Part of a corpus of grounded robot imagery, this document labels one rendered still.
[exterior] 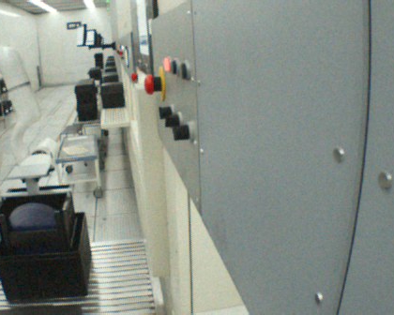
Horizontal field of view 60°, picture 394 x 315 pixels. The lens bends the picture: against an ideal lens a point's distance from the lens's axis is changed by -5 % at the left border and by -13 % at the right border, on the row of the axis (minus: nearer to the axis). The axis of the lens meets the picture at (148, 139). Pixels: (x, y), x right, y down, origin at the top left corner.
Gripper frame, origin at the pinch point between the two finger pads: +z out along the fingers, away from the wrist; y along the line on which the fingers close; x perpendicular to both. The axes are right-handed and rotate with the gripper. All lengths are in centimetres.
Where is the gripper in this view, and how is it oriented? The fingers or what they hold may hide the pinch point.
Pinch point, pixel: (30, 175)
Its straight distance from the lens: 117.6
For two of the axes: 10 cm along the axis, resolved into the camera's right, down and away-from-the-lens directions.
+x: -0.7, -9.6, -2.6
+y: -9.9, 0.9, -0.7
